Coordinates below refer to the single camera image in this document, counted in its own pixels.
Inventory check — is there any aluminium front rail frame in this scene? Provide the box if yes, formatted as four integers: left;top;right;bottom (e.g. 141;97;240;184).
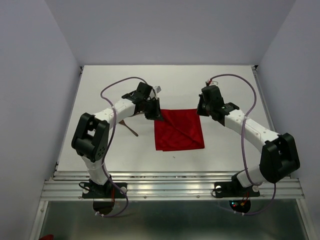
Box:
41;170;306;201

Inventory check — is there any aluminium right side rail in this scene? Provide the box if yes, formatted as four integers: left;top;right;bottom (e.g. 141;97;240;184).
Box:
250;65;277;132

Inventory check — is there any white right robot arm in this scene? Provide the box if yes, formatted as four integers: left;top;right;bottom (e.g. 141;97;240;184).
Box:
197;85;301;195

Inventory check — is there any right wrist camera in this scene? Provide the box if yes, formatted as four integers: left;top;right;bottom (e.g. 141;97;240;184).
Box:
205;79;219;87

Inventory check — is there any dark wooden spoon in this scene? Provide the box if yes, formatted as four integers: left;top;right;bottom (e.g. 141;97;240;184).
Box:
119;120;139;137

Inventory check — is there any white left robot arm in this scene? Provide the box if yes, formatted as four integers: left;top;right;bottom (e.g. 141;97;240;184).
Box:
71;82;163;197

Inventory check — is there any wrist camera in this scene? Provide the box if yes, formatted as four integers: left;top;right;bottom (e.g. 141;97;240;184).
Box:
205;79;219;87
153;86;162;94

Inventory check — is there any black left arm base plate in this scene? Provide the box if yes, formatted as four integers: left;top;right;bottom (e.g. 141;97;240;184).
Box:
78;180;125;199

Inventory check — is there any aluminium left side rail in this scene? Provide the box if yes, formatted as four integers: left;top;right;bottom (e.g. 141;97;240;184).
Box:
49;64;84;180

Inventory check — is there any red cloth napkin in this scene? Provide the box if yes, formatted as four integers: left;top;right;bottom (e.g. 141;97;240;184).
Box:
154;109;205;152

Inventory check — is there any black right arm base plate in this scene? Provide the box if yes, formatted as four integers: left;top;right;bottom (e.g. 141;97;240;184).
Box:
211;181;260;199

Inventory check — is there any aluminium rail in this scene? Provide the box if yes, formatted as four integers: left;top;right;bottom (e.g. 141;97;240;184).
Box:
49;64;84;180
250;65;277;132

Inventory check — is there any red object bottom left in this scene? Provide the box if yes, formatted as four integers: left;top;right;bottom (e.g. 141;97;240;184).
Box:
38;234;54;240

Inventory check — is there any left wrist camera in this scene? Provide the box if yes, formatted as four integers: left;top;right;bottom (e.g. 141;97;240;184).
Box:
153;86;162;94

